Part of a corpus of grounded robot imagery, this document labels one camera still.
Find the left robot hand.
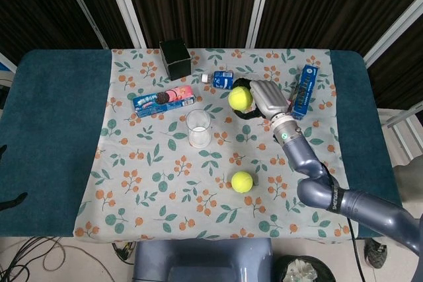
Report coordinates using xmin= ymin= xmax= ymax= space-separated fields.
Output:
xmin=0 ymin=145 xmax=29 ymax=212

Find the black cardboard box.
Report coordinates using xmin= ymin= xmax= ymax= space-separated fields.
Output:
xmin=159 ymin=38 xmax=192 ymax=81

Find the black floor cable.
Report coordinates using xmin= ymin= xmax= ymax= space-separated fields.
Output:
xmin=0 ymin=235 xmax=63 ymax=282

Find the clear plastic tube container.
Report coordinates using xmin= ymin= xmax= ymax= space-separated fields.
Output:
xmin=185 ymin=109 xmax=212 ymax=149

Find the blue-grey robot torso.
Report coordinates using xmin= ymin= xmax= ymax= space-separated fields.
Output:
xmin=132 ymin=238 xmax=274 ymax=282

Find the floral tablecloth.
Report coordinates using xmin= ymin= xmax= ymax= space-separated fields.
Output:
xmin=73 ymin=48 xmax=360 ymax=240

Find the yellow tennis ball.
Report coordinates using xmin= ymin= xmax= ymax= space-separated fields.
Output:
xmin=231 ymin=170 xmax=254 ymax=194
xmin=228 ymin=86 xmax=254 ymax=110

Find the blue rectangular carton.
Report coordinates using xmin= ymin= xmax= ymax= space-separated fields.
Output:
xmin=288 ymin=65 xmax=320 ymax=122

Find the teal table cover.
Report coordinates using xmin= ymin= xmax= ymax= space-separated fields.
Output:
xmin=0 ymin=49 xmax=403 ymax=240

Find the clear water bottle blue label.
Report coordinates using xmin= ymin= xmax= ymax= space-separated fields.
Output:
xmin=201 ymin=69 xmax=237 ymax=91

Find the black trash bin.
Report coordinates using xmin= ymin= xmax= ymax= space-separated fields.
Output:
xmin=273 ymin=254 xmax=336 ymax=282

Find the blue pink cookie box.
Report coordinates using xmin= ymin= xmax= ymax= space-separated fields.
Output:
xmin=132 ymin=85 xmax=196 ymax=118

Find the white metal rack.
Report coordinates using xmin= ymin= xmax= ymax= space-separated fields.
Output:
xmin=377 ymin=102 xmax=423 ymax=162

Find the dark sneaker shoe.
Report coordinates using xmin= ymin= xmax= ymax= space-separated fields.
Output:
xmin=363 ymin=237 xmax=389 ymax=268

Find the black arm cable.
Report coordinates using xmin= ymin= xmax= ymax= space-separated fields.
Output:
xmin=346 ymin=217 xmax=367 ymax=282

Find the white partition frame post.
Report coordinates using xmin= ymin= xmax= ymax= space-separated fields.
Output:
xmin=246 ymin=0 xmax=276 ymax=49
xmin=362 ymin=11 xmax=423 ymax=68
xmin=102 ymin=0 xmax=147 ymax=49
xmin=56 ymin=0 xmax=109 ymax=50

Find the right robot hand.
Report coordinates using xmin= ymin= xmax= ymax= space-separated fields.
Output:
xmin=233 ymin=78 xmax=289 ymax=122

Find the tan floor cable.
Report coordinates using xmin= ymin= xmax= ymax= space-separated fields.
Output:
xmin=41 ymin=245 xmax=133 ymax=271

